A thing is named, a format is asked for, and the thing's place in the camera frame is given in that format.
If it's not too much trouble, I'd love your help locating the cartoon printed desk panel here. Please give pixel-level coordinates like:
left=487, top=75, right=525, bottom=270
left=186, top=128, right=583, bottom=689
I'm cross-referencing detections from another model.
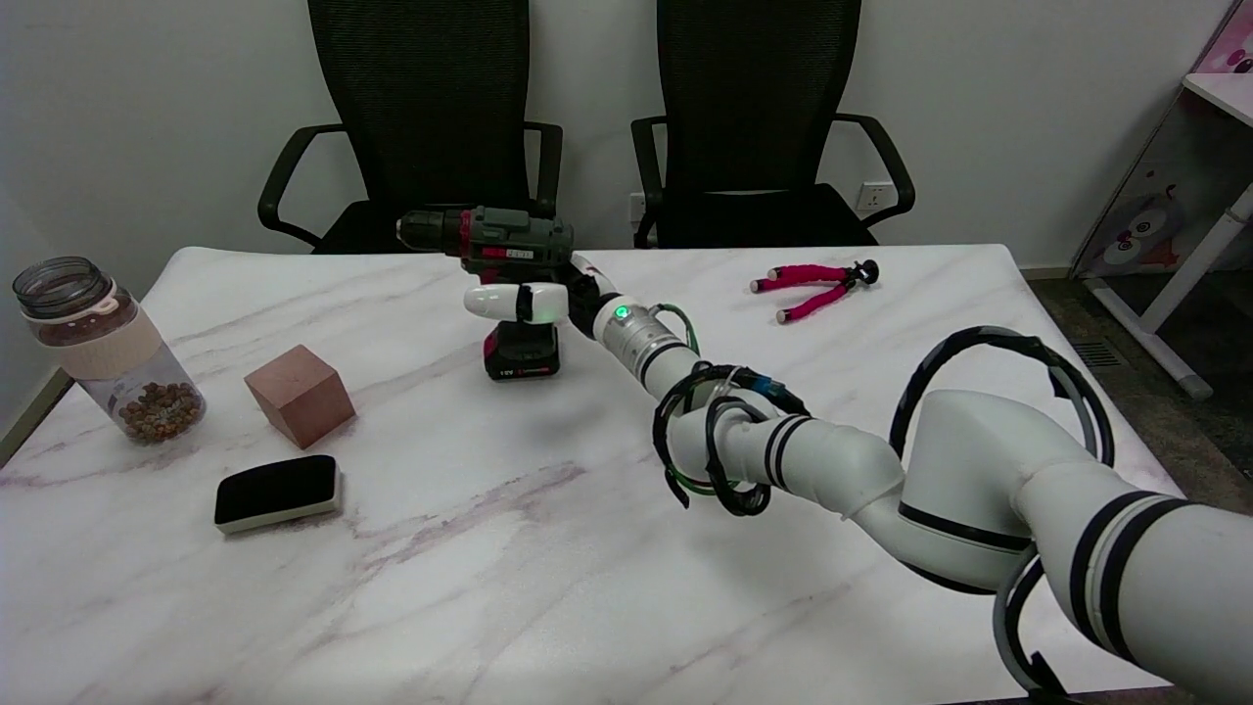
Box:
left=1071, top=88, right=1253, bottom=281

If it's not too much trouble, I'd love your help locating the black mesh office chair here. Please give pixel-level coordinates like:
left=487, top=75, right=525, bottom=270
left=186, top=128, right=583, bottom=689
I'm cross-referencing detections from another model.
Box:
left=257, top=0, right=564, bottom=256
left=630, top=0, right=916, bottom=250

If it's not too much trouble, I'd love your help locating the clear jar with nuts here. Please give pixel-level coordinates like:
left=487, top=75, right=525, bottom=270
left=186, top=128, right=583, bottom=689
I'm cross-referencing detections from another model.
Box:
left=12, top=257, right=208, bottom=447

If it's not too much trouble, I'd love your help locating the black red cordless drill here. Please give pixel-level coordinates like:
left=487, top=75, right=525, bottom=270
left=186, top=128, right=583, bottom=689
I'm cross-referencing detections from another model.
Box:
left=395, top=206, right=576, bottom=383

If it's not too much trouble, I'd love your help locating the brown wooden cube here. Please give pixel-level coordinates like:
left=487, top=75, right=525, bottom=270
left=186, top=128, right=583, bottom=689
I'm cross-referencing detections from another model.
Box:
left=244, top=345, right=357, bottom=449

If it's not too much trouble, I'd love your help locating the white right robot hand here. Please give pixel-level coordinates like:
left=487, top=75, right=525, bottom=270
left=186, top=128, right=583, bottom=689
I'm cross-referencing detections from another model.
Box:
left=463, top=253, right=621, bottom=340

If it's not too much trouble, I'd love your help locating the large black cable loop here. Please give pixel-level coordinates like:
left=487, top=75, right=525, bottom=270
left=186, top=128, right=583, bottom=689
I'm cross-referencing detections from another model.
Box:
left=888, top=326, right=1117, bottom=705

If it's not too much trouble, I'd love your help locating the black wrist cable bundle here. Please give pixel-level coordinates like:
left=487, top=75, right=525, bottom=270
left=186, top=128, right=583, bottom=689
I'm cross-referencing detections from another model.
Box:
left=651, top=362, right=812, bottom=518

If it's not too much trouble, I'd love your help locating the pink flexible mini tripod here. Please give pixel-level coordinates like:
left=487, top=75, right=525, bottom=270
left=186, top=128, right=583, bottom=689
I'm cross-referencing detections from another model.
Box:
left=750, top=259, right=880, bottom=325

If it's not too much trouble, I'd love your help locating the white desk with leg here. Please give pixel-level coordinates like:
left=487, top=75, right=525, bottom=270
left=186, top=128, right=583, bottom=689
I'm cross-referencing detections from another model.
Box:
left=1082, top=70, right=1253, bottom=400

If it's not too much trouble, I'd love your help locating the black white board eraser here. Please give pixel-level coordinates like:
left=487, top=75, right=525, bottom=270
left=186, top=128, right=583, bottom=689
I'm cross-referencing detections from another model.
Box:
left=213, top=454, right=344, bottom=536

